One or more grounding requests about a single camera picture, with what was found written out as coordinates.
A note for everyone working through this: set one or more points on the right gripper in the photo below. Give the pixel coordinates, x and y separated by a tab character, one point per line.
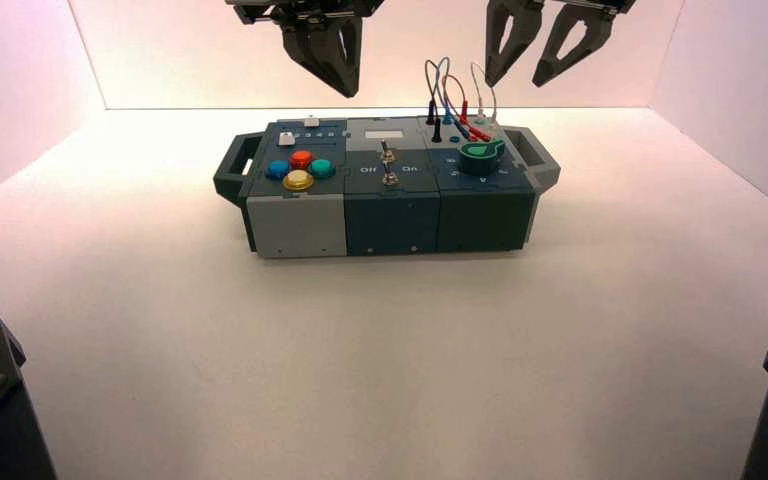
606	5

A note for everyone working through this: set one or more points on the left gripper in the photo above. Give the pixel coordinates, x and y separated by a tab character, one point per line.
271	6

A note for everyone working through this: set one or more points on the white slider tab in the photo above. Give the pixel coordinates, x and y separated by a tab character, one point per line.
312	121

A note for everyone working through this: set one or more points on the white square key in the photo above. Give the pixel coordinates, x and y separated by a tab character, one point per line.
286	138

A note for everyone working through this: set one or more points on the green rotary knob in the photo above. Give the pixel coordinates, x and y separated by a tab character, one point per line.
480	159

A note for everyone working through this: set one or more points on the red dome push button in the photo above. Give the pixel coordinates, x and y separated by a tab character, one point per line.
302	159

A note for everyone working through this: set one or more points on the green dome push button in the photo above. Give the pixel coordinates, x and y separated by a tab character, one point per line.
322	168

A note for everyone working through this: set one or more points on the blue dome push button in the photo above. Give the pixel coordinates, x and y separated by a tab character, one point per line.
277	171

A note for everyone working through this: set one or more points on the yellow dome push button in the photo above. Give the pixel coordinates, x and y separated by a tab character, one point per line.
298	180

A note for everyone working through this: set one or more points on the dark modular task board box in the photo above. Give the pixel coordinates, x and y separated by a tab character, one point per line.
390	222

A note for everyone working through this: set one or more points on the metal toggle switch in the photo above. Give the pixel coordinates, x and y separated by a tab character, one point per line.
388	166

